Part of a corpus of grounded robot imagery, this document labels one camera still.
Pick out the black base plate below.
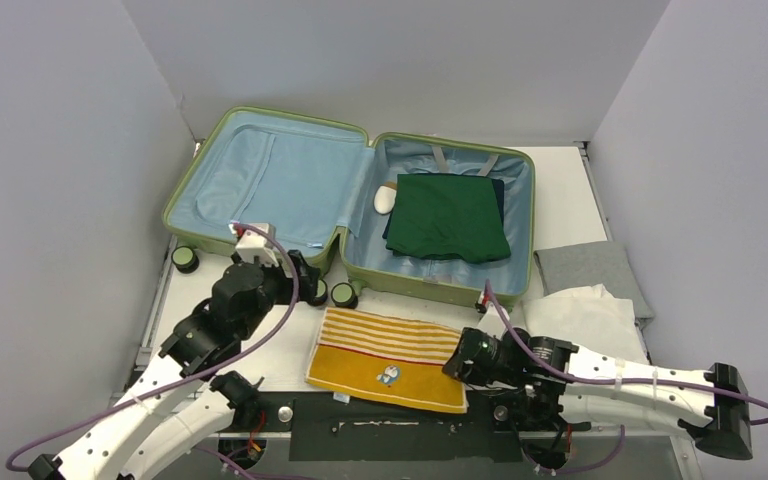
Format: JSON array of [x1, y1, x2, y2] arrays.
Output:
[[218, 389, 591, 464]]

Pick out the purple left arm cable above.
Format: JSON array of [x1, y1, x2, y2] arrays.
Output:
[[4, 223, 322, 480]]

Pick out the grey suitcase strap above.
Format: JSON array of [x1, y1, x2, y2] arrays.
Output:
[[430, 144, 501, 178]]

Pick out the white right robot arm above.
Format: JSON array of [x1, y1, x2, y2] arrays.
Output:
[[442, 328, 753, 460]]

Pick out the far left suitcase wheel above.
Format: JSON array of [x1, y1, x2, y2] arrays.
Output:
[[170, 245, 200, 274]]

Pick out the green shirt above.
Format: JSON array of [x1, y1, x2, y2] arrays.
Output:
[[382, 173, 511, 264]]

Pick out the aluminium frame rail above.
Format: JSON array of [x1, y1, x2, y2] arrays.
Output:
[[105, 389, 697, 439]]

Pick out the white cloth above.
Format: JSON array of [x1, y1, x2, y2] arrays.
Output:
[[509, 284, 649, 364]]

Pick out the green suitcase with blue lining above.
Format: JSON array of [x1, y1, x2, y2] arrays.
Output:
[[162, 107, 536, 306]]

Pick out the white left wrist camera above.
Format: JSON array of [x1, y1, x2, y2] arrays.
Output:
[[229, 221, 279, 267]]

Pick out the middle left suitcase wheel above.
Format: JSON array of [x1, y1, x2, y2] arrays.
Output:
[[306, 279, 328, 307]]

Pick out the navy blue shirt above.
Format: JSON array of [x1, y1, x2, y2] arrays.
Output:
[[491, 178, 505, 224]]

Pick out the suitcase wheel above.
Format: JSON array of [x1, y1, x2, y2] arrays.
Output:
[[330, 282, 359, 309], [170, 245, 200, 274], [306, 279, 328, 307]]

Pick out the middle right suitcase wheel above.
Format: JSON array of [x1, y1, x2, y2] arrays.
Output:
[[330, 282, 359, 309]]

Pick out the grey folded cloth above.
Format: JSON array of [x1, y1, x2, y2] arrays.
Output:
[[534, 241, 655, 323]]

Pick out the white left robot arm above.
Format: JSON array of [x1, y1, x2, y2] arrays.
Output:
[[26, 250, 327, 479]]

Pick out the yellow striped towel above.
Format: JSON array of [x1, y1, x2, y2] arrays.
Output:
[[305, 307, 468, 414]]

